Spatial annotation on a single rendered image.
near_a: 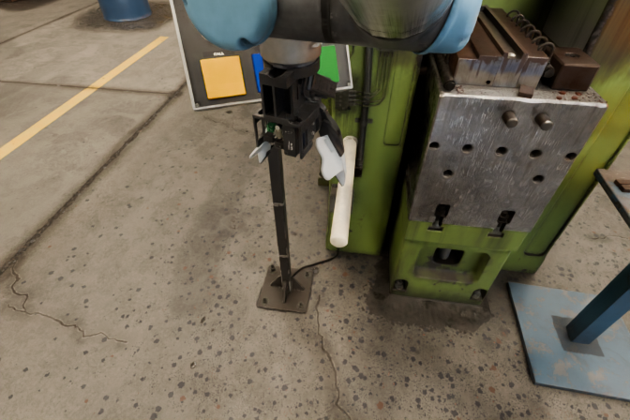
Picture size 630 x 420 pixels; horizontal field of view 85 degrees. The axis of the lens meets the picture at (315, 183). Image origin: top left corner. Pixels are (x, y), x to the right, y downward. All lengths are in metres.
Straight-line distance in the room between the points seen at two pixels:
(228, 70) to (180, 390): 1.09
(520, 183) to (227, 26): 0.96
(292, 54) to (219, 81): 0.33
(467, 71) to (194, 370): 1.29
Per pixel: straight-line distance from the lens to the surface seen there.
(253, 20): 0.28
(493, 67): 0.98
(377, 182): 1.32
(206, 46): 0.75
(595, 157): 1.43
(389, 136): 1.20
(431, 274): 1.45
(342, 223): 0.89
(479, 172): 1.07
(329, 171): 0.50
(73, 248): 2.00
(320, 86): 0.50
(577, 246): 2.07
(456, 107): 0.93
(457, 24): 0.28
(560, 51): 1.11
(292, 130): 0.45
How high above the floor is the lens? 1.30
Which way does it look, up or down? 41 degrees down
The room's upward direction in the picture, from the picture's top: straight up
